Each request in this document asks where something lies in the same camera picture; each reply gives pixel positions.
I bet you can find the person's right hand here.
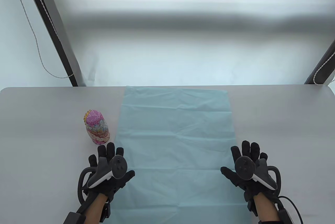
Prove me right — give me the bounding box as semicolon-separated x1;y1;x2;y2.
221;141;274;203

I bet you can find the person's left hand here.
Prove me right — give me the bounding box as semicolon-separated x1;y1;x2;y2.
86;142;135;210

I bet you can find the colourful floral cylinder can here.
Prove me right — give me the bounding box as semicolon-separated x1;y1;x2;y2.
84;110;110;145

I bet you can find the light blue gift wrapping paper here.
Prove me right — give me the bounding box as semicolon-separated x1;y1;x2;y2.
111;86;253;224

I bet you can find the person's left forearm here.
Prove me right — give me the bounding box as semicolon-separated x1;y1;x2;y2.
84;194;108;224

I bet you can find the person's right forearm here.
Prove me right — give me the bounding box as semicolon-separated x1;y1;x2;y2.
253;193;282;220

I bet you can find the black and white controller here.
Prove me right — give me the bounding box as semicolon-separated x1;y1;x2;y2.
78;155;128;203
235;156;282;192

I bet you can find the black wrist sensor box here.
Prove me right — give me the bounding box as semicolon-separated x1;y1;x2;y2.
63;211;87;224
277;208;295;224

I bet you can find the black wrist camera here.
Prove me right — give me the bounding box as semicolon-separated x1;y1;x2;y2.
101;200;111;220
245;190;258;216

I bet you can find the black cable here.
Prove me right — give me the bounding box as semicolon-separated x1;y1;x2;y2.
279;196;304;224

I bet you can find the white twisted cord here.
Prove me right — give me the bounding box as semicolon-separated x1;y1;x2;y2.
313;50;335;84
8;0;74;79

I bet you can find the dark metal frame pole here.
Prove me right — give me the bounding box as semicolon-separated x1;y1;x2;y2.
22;0;87;87
304;40;335;85

